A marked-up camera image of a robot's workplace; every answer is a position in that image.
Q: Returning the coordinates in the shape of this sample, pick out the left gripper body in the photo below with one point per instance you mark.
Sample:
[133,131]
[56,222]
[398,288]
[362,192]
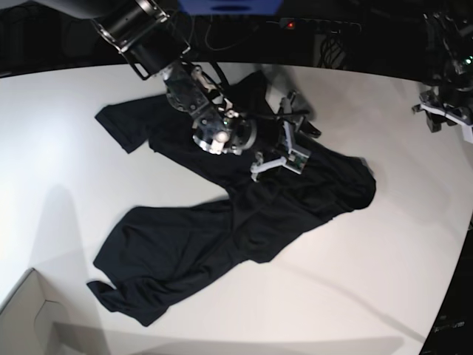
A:
[454,105]

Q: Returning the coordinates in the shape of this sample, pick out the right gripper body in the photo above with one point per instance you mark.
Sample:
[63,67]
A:
[265,134]

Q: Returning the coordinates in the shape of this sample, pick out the dark navy t-shirt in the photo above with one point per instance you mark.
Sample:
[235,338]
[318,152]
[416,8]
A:
[156,257]

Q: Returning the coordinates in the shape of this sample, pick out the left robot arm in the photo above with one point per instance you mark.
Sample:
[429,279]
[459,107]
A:
[449,45]

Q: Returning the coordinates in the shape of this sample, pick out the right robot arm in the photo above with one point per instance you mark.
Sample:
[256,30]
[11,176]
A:
[220,125]

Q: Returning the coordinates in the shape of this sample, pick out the black power strip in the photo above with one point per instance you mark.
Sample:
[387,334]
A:
[317,25]

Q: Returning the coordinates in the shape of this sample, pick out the blue plastic bin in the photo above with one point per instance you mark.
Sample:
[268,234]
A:
[231,7]

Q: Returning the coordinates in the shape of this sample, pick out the white cardboard box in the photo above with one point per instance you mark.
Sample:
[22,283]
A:
[26,324]

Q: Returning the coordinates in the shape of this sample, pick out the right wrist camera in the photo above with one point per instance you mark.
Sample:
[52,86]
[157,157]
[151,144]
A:
[297,158]

